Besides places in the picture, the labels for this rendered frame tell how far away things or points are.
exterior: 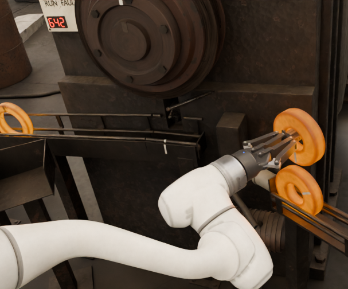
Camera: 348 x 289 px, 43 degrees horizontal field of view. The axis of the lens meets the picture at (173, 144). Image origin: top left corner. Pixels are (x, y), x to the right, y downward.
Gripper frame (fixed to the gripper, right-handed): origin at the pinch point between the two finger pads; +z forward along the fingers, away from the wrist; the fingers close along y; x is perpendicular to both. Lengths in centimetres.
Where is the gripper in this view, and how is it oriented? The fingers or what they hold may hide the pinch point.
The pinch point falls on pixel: (298, 132)
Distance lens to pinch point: 117.4
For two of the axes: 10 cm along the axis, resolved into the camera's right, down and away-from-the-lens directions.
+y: 5.3, 4.0, -7.5
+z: 8.2, -4.5, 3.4
